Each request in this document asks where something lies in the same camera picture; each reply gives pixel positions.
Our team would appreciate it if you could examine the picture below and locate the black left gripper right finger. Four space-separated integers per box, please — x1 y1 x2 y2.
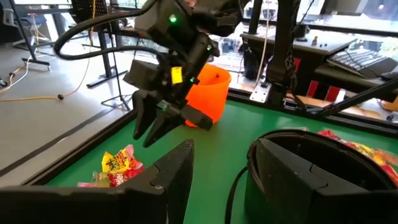
256 138 398 224

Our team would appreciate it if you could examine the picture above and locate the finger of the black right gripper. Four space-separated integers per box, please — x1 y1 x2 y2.
142 107 186 149
132 90 159 141

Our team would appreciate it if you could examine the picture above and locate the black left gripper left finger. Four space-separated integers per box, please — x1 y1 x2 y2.
0 139 195 224

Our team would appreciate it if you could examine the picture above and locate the pink red candy pack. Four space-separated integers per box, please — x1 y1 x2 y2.
123 144 144 170

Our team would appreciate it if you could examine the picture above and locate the red Skittles candy pack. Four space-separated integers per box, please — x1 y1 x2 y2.
108 166 146 188
317 129 351 147
379 163 398 187

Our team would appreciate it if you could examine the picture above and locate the yellow sour candy pack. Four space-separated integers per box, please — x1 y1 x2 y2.
101 148 131 174

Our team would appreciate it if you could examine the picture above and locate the pale green candy pack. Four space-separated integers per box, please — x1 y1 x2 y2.
76 170 110 189

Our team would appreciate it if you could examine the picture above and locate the thin black tripod stand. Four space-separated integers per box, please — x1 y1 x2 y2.
101 0 132 112

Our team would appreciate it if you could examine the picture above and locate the orange pumpkin bucket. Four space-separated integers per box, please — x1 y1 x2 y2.
185 63 233 128

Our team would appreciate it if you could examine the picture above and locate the green table mat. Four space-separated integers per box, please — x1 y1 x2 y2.
46 99 398 224

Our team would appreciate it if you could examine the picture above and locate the black desk leg foot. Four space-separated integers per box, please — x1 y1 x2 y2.
86 29 129 88

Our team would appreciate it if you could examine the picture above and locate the black perforated panel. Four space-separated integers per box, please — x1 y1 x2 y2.
71 0 109 24

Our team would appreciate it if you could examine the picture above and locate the black stand leg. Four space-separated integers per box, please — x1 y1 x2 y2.
8 0 51 68

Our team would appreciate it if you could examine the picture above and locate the black desk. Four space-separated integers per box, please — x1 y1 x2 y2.
241 29 398 94

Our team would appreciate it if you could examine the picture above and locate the black computer keyboard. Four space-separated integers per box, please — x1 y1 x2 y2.
326 48 398 79

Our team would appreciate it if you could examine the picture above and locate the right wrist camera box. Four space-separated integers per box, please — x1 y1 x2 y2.
123 60 160 91

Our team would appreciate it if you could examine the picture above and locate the white bracket plate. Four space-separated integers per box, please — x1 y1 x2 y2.
248 79 272 104

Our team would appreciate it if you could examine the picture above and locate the black table frame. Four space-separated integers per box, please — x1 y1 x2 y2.
21 88 398 187

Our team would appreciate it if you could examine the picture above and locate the yellow floor cable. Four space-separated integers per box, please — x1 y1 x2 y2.
0 0 96 103

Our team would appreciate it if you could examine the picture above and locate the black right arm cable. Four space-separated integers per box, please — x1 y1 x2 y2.
54 0 170 63

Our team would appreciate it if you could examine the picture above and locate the black diagonal frame strut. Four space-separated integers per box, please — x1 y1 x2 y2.
306 79 398 118

